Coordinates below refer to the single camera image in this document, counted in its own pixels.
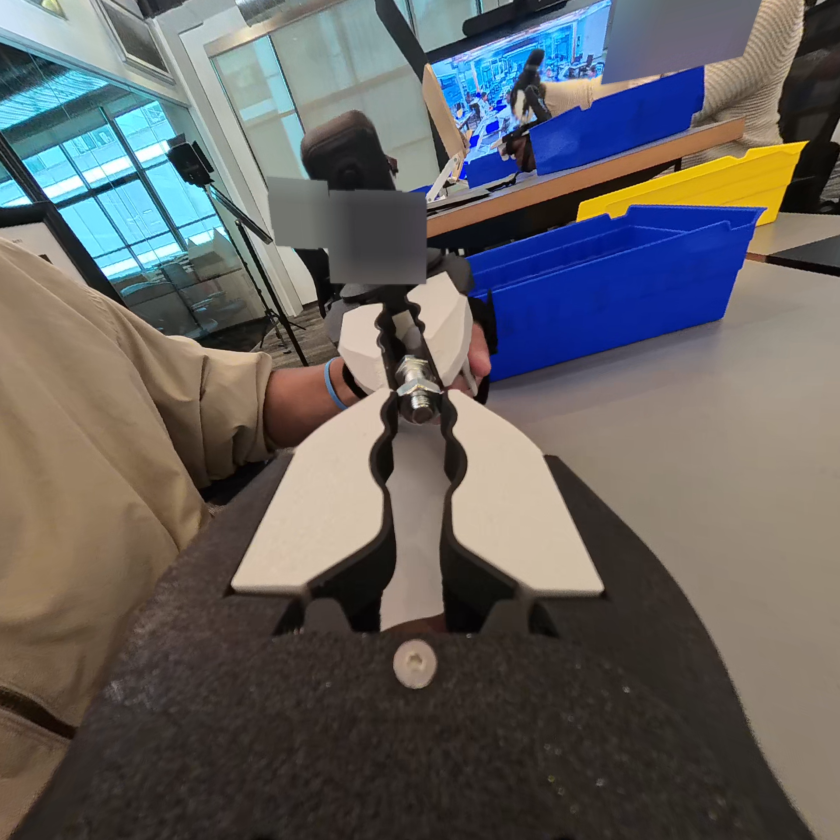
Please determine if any wooden rear table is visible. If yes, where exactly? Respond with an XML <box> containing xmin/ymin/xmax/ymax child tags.
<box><xmin>426</xmin><ymin>119</ymin><xmax>748</xmax><ymax>242</ymax></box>

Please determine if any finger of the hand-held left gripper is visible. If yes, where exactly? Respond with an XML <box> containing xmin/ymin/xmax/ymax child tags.
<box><xmin>415</xmin><ymin>269</ymin><xmax>477</xmax><ymax>399</ymax></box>
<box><xmin>336</xmin><ymin>302</ymin><xmax>397</xmax><ymax>397</ymax></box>

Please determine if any steel hex bolt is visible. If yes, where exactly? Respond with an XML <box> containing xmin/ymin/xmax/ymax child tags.
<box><xmin>399</xmin><ymin>335</ymin><xmax>439</xmax><ymax>426</ymax></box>

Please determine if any stand with black base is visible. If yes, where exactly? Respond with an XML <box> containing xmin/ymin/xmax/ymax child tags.
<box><xmin>419</xmin><ymin>50</ymin><xmax>555</xmax><ymax>206</ymax></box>

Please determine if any wall video screen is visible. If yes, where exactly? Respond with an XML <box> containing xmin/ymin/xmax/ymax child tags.
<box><xmin>426</xmin><ymin>0</ymin><xmax>615</xmax><ymax>132</ymax></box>

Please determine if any black flat pad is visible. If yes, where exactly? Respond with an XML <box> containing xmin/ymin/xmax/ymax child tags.
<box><xmin>766</xmin><ymin>234</ymin><xmax>840</xmax><ymax>278</ymax></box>

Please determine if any blue wristband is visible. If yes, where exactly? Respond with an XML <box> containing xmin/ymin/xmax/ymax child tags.
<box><xmin>322</xmin><ymin>356</ymin><xmax>351</xmax><ymax>414</ymax></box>

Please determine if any yellow plastic bin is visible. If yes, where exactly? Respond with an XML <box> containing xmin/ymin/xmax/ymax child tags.
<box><xmin>577</xmin><ymin>141</ymin><xmax>809</xmax><ymax>228</ymax></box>

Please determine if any black tripod stand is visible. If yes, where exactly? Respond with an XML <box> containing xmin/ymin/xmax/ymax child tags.
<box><xmin>164</xmin><ymin>137</ymin><xmax>312</xmax><ymax>370</ymax></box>

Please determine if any person's left forearm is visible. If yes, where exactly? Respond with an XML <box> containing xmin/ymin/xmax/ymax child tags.
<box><xmin>263</xmin><ymin>360</ymin><xmax>350</xmax><ymax>450</ymax></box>

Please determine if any person's left hand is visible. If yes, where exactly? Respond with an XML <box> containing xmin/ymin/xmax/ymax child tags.
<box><xmin>339</xmin><ymin>321</ymin><xmax>496</xmax><ymax>403</ymax></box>

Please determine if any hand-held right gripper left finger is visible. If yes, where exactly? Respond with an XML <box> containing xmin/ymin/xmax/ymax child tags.
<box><xmin>230</xmin><ymin>389</ymin><xmax>396</xmax><ymax>618</ymax></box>

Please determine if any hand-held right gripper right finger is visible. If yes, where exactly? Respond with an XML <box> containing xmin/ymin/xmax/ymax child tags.
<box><xmin>439</xmin><ymin>389</ymin><xmax>606</xmax><ymax>618</ymax></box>

